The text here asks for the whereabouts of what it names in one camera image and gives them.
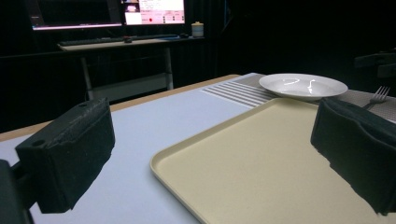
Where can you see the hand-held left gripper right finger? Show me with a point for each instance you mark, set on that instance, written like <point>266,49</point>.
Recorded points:
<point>355,146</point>

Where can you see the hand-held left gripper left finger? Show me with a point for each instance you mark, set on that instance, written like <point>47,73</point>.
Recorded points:
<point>67,155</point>

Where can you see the silver fork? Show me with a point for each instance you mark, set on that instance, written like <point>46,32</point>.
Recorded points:
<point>377,97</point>

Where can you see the white round plate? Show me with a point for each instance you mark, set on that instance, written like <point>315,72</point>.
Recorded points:
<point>302,85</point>

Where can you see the beige plastic tray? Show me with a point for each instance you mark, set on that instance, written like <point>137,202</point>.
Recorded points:
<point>258,168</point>

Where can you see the wooden standing desk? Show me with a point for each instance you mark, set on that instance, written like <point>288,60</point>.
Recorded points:
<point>124,65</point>

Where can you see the striped grey placemat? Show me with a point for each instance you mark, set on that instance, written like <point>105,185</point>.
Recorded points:
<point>249,91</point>

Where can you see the black keyboard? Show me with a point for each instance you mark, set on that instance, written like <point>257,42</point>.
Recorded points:
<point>115,39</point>

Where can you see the computer monitor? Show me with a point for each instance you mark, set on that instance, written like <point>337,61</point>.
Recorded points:
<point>154,11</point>
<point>74,14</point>

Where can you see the black computer mouse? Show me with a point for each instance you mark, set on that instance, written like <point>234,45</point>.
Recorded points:
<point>184,35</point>

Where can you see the white lidded jar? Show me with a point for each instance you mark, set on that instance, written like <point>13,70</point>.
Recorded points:
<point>197,29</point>

